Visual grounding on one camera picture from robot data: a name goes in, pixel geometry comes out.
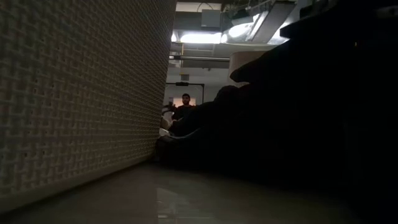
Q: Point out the horizontal ceiling pipe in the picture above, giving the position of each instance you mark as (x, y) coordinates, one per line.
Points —
(199, 58)

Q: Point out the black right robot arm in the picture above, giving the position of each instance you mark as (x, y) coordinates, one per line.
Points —
(342, 18)

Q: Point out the bright ceiling light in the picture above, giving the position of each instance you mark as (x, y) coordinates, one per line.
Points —
(200, 38)

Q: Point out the person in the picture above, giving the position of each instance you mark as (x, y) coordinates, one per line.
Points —
(185, 110)

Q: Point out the black gantry frame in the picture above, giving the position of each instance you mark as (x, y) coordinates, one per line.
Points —
(182, 84)

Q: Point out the white woven plastic basket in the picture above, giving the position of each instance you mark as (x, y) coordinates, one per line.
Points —
(245, 60)
(77, 93)

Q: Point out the small grey wall box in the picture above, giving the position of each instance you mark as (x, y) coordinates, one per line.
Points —
(184, 77)

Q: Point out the grey ceiling box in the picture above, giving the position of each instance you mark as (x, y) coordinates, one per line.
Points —
(211, 18)

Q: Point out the silver ceiling duct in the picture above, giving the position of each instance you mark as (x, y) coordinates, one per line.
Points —
(267, 21)

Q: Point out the black knit garment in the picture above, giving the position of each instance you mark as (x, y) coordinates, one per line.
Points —
(280, 140)

